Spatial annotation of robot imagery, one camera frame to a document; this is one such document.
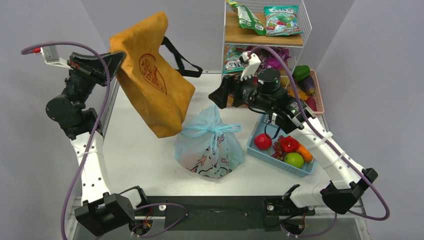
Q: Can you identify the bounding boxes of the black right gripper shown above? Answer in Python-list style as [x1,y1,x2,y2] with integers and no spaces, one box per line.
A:
[209,69,273,113]

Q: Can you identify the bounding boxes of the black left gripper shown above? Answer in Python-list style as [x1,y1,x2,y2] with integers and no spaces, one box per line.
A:
[62,50,125,108]

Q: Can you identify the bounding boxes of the orange cloth tote bag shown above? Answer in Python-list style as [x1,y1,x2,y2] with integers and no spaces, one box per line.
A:
[109,12,203,138]

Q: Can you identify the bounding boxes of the light blue plastic grocery bag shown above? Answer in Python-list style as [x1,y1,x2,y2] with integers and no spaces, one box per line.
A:
[174,104,244,179]

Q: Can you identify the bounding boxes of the green snack bag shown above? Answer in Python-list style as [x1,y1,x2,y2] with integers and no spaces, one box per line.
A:
[225,0,267,36]

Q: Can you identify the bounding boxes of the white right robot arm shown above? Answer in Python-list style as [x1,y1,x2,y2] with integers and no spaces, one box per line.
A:
[208,68,378,215]

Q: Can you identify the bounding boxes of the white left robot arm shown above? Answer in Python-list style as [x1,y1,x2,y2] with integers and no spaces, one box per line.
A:
[46,51,149,237]

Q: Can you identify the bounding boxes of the purple candy bag middle shelf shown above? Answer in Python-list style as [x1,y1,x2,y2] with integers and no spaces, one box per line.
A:
[257,46,291,71]

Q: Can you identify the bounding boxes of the teal candy bag top right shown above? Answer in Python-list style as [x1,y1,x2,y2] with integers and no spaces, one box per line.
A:
[263,5,303,37]

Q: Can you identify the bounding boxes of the red toy apple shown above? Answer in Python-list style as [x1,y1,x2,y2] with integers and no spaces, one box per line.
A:
[253,133,273,151]

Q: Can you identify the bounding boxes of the light blue plastic basket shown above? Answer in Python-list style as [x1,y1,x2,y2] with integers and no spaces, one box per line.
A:
[247,115,318,178]

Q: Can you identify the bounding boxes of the purple toy grapes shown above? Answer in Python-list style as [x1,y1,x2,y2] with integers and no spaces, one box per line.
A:
[271,135,286,162]

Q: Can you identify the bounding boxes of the green toy bell pepper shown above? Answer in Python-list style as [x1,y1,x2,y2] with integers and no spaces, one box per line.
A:
[292,65,311,82]

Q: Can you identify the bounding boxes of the red toy bell pepper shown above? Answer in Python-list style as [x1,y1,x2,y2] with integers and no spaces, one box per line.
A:
[280,136,300,153]

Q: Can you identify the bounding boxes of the purple toy eggplant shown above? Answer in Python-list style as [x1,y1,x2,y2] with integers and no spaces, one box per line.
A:
[297,75,316,95]

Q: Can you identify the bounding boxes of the maroon toy vegetable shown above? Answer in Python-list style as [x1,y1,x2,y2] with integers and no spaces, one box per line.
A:
[305,96,318,112]

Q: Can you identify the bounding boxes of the green toy apple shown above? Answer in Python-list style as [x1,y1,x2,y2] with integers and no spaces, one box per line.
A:
[283,152,304,169]

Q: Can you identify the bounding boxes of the pink plastic basket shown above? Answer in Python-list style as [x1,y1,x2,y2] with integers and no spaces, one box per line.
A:
[284,69,326,115]

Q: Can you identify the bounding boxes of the orange toy fruit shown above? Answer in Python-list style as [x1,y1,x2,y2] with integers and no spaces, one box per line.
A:
[295,144,314,163]

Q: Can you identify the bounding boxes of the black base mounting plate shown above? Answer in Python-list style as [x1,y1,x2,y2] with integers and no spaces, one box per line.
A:
[147,195,316,232]

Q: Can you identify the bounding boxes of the white wire wooden shelf rack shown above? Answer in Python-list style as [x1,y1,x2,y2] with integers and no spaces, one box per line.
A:
[222,0,312,72]

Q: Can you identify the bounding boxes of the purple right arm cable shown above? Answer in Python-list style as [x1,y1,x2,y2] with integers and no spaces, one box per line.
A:
[251,45,391,239]

